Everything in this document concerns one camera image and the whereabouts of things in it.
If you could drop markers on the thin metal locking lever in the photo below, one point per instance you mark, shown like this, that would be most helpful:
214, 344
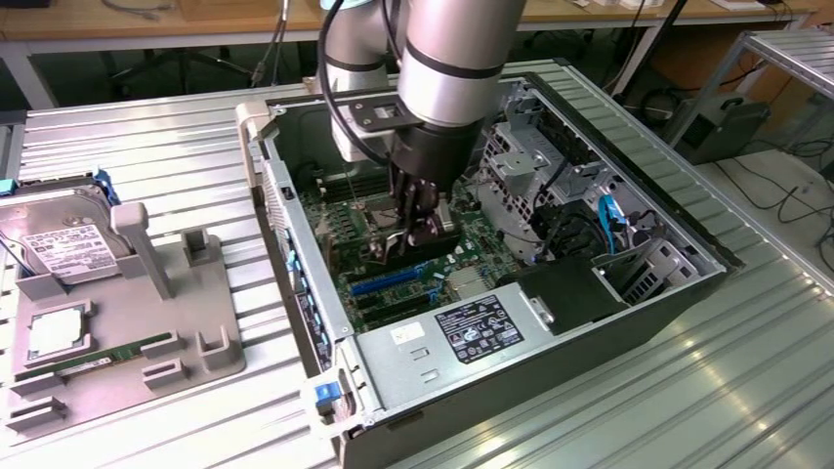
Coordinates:
354, 188

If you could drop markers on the black graphics card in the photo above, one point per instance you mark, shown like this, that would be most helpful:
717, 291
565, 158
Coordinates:
433, 251

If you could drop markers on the grey parts rack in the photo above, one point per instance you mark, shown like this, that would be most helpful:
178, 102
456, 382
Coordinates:
177, 312

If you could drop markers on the wooden desk white frame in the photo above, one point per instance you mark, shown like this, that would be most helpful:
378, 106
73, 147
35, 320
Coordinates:
130, 24

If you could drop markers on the aluminium slat table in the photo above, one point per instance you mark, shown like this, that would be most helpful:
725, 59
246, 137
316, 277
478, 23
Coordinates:
789, 54

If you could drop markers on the CPU socket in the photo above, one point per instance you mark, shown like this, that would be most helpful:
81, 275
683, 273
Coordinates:
374, 215

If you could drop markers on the green RAM stick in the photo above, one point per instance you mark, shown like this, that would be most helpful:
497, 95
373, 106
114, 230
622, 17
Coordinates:
85, 364

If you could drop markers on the metal disk bay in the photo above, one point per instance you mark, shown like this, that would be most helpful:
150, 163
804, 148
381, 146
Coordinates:
659, 264

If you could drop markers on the blue expansion slot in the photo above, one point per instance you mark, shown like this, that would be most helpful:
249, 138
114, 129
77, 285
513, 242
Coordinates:
372, 288

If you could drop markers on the blue disk carrier bracket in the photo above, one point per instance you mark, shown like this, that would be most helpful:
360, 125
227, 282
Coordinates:
106, 188

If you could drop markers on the silver chipset heatsink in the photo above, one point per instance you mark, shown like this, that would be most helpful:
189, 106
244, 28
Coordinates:
466, 283

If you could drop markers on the blue case latch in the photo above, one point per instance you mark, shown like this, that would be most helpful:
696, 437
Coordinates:
326, 393

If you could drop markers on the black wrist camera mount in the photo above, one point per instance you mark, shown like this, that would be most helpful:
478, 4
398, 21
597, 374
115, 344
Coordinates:
381, 113

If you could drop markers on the silver hard disk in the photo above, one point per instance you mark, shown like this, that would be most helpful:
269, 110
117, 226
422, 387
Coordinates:
59, 244

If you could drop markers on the silver CPU chip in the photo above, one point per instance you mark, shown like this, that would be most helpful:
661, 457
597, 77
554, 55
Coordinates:
59, 333

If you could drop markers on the black RAM slot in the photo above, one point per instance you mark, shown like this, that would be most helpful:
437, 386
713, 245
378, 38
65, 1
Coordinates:
352, 175
352, 182
352, 179
352, 186

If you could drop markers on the grey metal power supply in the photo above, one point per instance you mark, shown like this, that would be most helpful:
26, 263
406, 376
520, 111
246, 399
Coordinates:
405, 361

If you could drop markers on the green motherboard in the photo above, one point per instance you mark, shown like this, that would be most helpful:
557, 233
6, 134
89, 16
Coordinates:
476, 244

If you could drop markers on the open black PC case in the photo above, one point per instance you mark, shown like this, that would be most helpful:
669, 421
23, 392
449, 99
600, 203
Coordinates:
652, 342

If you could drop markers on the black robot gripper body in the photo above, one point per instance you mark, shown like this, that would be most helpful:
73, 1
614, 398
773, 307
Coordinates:
444, 156

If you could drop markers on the black plastic shroud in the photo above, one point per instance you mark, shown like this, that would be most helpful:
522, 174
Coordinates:
568, 293

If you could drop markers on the metal drive cage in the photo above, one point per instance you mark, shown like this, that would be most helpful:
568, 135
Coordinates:
521, 171

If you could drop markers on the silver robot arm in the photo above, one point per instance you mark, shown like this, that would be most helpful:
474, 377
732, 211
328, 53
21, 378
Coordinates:
457, 49

